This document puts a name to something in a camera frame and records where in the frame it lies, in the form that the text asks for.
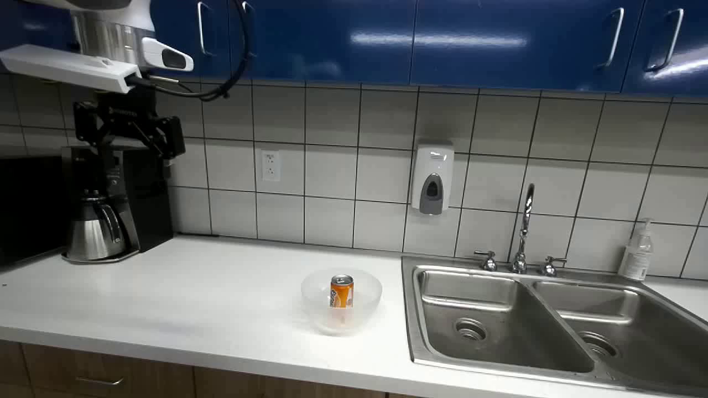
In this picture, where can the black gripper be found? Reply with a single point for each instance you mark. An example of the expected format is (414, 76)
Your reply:
(124, 123)

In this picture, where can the orange soda can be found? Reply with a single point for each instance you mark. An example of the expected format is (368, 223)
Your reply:
(340, 293)

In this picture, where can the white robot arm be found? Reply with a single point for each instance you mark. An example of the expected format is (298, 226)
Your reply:
(111, 34)

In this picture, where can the translucent plastic bowl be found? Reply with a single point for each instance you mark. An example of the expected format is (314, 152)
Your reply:
(320, 301)

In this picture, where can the black coffee maker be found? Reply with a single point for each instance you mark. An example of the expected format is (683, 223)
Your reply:
(140, 199)

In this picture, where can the steel coffee carafe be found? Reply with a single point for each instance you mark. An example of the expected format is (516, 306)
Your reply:
(91, 233)

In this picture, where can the black microwave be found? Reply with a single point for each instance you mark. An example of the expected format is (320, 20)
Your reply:
(29, 210)

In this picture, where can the wooden drawer front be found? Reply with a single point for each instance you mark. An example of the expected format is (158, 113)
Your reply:
(146, 376)
(257, 387)

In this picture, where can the chrome sink faucet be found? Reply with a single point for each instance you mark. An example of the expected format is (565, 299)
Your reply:
(524, 212)

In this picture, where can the stainless steel double sink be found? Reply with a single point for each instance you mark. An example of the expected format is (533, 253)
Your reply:
(516, 332)

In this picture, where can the clear pump bottle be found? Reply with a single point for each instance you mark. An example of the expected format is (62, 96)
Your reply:
(635, 258)

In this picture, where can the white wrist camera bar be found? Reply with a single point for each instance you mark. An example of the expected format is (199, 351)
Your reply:
(66, 68)

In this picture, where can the white wall outlet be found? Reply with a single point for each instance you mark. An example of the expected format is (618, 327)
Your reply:
(271, 167)

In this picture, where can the white wall soap dispenser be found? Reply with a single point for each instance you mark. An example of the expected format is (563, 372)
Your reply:
(432, 173)

